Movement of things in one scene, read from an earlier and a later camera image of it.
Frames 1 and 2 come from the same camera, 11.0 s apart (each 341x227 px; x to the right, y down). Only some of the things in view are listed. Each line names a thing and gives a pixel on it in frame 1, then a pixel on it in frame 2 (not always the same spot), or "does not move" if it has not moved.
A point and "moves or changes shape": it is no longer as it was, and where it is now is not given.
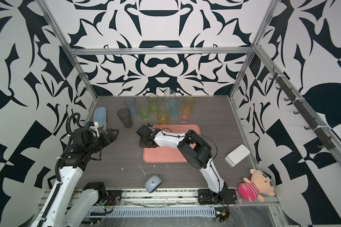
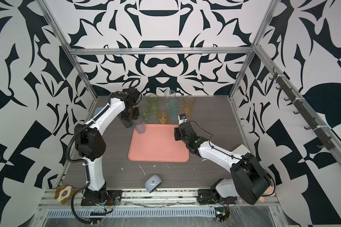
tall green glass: x=153 y=100 does not move
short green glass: x=144 y=110 does not move
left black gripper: x=106 y=140 → x=138 y=113
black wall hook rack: x=324 y=139 does not move
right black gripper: x=141 y=143 → x=177 y=133
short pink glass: x=184 y=114 does not move
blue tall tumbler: x=130 y=102 moves or changes shape
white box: x=237 y=155 does not move
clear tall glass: x=170 y=95 does not move
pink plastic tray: x=167 y=154 moves or changes shape
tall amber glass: x=188 y=101 does not move
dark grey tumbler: x=125 y=116 does not move
